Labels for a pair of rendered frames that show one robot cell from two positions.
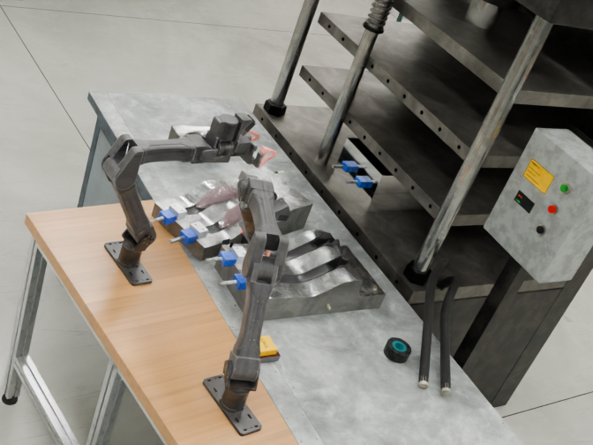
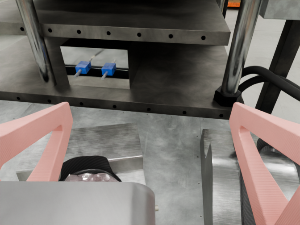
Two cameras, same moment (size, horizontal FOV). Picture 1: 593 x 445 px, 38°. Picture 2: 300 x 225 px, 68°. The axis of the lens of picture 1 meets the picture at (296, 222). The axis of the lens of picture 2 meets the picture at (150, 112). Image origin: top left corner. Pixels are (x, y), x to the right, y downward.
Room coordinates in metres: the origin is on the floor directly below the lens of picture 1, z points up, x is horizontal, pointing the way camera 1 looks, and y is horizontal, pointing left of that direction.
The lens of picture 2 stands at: (2.27, 0.24, 1.28)
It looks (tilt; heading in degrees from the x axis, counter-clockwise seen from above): 37 degrees down; 318
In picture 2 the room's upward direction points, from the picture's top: straight up
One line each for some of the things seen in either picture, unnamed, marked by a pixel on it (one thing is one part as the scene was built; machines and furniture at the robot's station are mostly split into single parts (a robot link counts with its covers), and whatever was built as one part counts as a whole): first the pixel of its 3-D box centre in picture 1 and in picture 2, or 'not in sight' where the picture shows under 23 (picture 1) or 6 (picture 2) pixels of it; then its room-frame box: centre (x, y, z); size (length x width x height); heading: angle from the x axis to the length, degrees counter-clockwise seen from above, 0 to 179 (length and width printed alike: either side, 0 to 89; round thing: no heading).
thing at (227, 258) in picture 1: (224, 259); not in sight; (2.13, 0.16, 0.89); 0.13 x 0.05 x 0.05; 130
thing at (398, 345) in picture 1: (397, 350); not in sight; (2.12, -0.43, 0.82); 0.08 x 0.08 x 0.04
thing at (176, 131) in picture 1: (200, 144); not in sight; (2.86, 0.45, 0.84); 0.20 x 0.15 x 0.07; 130
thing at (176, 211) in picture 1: (165, 217); not in sight; (2.27, 0.40, 0.86); 0.13 x 0.05 x 0.05; 147
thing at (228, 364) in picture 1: (240, 374); not in sight; (1.66, -0.01, 0.90); 0.09 x 0.06 x 0.06; 112
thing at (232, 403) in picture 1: (235, 395); not in sight; (1.65, -0.02, 0.84); 0.20 x 0.07 x 0.08; 48
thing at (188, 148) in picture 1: (159, 159); not in sight; (2.06, 0.42, 1.17); 0.30 x 0.09 x 0.12; 138
